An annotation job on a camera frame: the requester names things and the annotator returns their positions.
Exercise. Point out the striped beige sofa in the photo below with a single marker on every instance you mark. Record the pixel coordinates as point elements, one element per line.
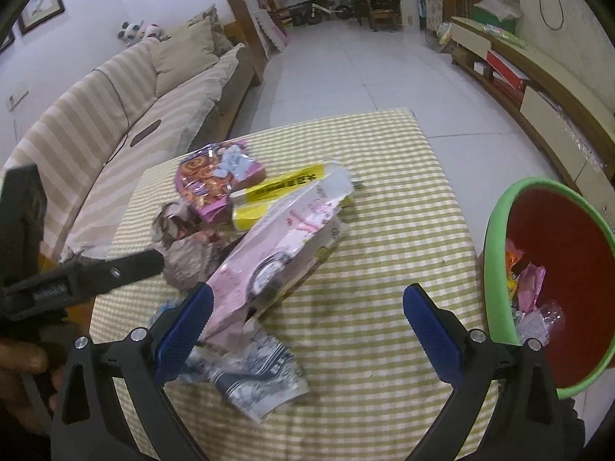
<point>96,120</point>

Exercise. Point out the leaning foam mats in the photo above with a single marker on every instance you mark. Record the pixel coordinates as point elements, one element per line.
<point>271,31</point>

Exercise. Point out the panda plush toy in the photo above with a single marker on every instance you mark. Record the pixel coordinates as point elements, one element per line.
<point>130,33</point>

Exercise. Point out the dark flat case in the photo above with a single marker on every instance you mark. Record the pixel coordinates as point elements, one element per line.
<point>145,132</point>

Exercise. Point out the floral paper cup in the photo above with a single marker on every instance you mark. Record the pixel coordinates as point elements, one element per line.
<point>254,379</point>

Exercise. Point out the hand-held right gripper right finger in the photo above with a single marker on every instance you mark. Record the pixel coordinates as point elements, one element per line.
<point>432,331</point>

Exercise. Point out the purple snack bag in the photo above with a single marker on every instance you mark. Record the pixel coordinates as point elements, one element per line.
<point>206,177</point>

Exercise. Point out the person's left hand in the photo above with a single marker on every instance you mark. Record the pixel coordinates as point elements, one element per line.
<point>21,358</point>

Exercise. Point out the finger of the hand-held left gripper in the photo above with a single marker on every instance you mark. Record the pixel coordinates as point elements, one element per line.
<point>134,264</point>

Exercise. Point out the wooden chair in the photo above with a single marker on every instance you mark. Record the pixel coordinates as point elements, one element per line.
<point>384,15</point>

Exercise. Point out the clear plastic bottle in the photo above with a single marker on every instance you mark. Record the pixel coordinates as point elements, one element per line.
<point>547,314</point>

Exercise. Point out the patterned cushion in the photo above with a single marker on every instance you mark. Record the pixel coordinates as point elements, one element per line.
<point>218,38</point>

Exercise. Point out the long wooden tv cabinet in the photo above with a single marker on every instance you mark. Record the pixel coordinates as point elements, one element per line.
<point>543,72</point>

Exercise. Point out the framed picture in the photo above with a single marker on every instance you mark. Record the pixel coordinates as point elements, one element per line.
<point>42,5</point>
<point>5,41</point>

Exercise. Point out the red flat box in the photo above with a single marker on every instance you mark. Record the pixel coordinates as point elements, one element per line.
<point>504,65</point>

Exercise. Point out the pink white plush toy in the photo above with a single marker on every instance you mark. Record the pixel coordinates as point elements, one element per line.
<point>153,32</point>

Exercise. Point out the torn pink cardboard box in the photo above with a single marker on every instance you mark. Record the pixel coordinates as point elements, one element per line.
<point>269,249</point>

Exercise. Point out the yellow checked tablecloth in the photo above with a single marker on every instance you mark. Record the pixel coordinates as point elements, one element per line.
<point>384,230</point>

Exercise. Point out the brown paper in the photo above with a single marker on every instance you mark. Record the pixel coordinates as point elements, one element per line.
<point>187,254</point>

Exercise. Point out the red bin with green rim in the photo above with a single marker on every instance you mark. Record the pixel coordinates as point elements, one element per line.
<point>567,230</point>

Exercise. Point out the long yellow box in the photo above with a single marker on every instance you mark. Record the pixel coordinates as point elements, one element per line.
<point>269,192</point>

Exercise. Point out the orange snack bag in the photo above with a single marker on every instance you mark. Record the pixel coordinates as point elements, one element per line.
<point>513,264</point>

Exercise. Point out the white balance bike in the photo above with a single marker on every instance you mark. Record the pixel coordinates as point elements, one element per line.
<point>322,13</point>

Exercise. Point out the shiny pink plastic wrapper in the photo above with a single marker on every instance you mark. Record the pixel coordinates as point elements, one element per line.
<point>531,285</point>

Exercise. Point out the plain beige cushion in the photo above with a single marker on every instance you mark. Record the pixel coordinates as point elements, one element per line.
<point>185,53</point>

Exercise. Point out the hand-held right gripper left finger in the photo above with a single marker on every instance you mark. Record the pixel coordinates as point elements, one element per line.
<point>185,331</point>

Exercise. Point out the white wall socket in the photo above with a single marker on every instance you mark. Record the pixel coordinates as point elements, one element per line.
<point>17,101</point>

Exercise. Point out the green box with white lid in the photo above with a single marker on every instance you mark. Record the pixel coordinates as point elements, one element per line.
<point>490,17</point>

